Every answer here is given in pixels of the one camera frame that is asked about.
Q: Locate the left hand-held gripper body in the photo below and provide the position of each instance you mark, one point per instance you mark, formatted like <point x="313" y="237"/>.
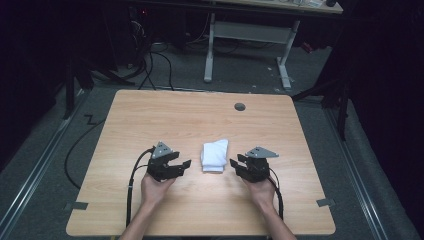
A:
<point x="161" y="165"/>

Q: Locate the grey tape piece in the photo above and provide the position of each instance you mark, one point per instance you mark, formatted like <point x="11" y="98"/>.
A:
<point x="326" y="202"/>
<point x="77" y="205"/>

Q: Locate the desk with white legs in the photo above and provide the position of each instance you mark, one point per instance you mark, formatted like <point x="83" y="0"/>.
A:
<point x="253" y="31"/>

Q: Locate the dark computer mouse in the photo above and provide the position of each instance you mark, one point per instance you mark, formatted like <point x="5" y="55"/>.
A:
<point x="331" y="2"/>

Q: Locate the dark computer tower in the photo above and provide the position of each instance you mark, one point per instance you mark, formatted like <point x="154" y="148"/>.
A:
<point x="140" y="33"/>

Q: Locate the person's right hand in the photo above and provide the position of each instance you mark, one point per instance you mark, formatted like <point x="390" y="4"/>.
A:
<point x="263" y="193"/>

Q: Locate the person's left hand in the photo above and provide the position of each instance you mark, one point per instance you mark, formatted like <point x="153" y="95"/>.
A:
<point x="155" y="191"/>

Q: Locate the metal floor rail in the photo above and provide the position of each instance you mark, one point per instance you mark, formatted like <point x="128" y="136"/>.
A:
<point x="36" y="166"/>
<point x="358" y="180"/>

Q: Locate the white papers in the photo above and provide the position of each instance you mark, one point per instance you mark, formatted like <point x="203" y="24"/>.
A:
<point x="308" y="3"/>

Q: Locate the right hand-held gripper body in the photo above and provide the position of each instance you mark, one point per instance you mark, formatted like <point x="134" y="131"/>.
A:
<point x="256" y="166"/>

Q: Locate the black metal stand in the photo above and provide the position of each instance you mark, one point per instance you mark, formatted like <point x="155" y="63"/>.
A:
<point x="341" y="106"/>
<point x="70" y="86"/>

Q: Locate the small red object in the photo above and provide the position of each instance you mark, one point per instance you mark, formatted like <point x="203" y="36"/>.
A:
<point x="307" y="47"/>

